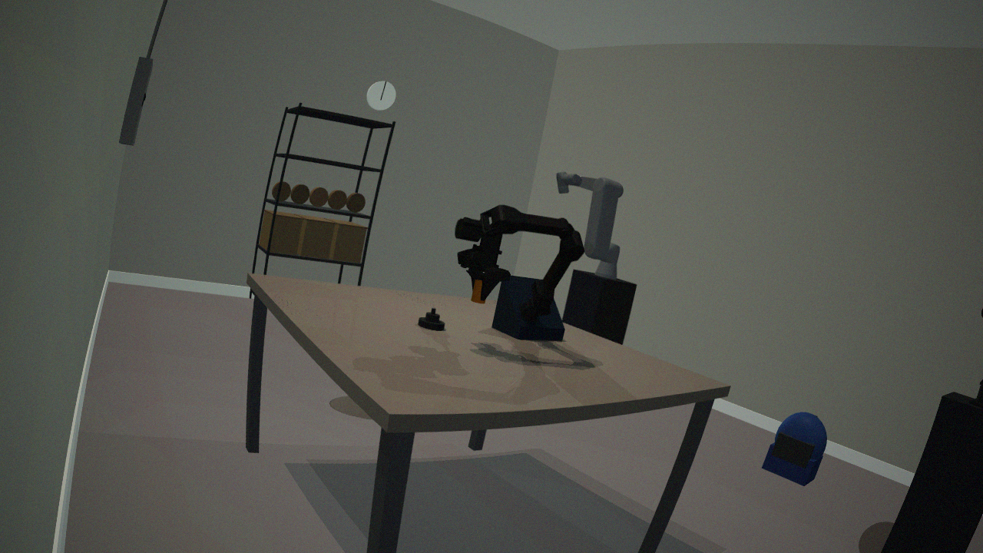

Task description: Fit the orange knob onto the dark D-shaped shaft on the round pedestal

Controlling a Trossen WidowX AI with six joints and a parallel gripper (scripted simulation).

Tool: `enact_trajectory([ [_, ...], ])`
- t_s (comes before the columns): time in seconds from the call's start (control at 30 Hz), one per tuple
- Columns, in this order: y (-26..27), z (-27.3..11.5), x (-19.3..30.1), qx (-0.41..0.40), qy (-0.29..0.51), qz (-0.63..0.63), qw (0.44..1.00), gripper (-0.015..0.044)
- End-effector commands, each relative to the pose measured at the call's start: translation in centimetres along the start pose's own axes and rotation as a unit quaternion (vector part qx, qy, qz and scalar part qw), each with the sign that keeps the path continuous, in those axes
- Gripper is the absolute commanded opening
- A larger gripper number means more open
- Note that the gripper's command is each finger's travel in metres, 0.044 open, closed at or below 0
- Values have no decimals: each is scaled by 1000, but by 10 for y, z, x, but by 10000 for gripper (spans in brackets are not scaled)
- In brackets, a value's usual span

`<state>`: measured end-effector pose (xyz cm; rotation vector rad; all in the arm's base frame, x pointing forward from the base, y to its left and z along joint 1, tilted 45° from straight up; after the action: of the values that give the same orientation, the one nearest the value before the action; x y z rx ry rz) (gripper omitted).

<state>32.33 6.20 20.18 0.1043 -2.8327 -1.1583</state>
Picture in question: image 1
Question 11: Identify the orange tapered knob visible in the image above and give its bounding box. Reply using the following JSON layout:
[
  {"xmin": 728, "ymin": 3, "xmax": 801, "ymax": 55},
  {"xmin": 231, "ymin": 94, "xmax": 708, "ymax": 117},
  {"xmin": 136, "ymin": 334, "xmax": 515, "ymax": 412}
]
[{"xmin": 471, "ymin": 280, "xmax": 485, "ymax": 304}]

